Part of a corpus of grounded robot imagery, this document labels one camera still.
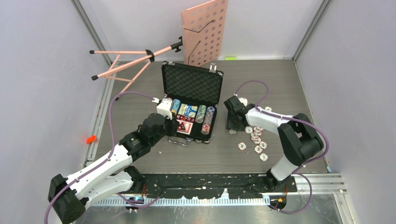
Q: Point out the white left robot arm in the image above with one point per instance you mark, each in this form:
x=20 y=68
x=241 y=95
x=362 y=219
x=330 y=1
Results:
x=71 y=196

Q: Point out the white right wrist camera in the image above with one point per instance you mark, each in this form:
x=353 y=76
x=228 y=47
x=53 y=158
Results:
x=244 y=101

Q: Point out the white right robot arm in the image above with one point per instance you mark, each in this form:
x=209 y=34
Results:
x=299 y=139

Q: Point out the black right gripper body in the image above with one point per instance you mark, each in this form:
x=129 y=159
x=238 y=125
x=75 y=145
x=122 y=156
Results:
x=231 y=123

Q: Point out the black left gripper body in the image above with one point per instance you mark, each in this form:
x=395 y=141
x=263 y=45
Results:
x=166 y=130

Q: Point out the black poker set case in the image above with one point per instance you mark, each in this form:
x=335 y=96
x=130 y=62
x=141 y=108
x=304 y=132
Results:
x=193 y=86

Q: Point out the pink music stand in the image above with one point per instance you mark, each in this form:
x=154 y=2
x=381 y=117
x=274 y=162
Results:
x=200 y=41

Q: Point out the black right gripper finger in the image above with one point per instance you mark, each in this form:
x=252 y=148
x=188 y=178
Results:
x=230 y=125
x=241 y=124

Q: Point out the red playing card deck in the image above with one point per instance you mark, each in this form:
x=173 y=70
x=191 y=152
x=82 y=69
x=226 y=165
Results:
x=184 y=127

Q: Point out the blue playing card deck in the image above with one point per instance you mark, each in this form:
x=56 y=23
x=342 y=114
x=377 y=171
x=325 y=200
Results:
x=188 y=111

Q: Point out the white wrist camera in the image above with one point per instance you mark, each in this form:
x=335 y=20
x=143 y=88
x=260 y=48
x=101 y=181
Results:
x=244 y=101
x=163 y=108

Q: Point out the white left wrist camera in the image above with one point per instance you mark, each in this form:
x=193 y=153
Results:
x=163 y=108

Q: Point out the blue yellow chip stack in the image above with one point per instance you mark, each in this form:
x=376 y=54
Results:
x=176 y=103

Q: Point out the green white chip stack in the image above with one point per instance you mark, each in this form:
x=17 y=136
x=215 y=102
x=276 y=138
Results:
x=201 y=114

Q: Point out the orange clip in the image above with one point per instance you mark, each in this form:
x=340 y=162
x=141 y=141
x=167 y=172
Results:
x=90 y=139

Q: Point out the blue red chip stack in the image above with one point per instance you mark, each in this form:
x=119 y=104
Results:
x=208 y=120

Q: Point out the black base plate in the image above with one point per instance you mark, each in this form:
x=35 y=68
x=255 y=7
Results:
x=209 y=186

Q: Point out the green tape piece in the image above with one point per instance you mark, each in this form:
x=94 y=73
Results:
x=230 y=58

